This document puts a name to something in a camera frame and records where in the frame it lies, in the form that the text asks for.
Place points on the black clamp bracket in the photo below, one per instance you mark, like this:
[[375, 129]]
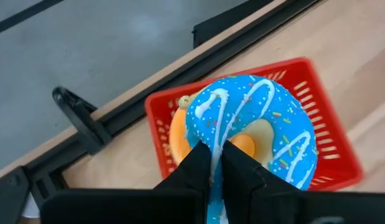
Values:
[[83, 124]]

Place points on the red plastic slotted basket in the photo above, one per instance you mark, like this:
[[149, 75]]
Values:
[[335, 161]]

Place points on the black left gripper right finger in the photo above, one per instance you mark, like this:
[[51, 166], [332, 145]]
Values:
[[242, 177]]

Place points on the blue frosted toy donut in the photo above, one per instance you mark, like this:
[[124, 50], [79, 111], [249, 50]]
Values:
[[257, 102]]

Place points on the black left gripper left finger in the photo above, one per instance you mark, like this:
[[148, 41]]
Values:
[[192, 168]]

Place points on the black frame foot beam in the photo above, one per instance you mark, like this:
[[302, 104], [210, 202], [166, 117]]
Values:
[[217, 29]]

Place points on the orange soft toy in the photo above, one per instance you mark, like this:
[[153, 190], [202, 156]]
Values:
[[178, 137]]

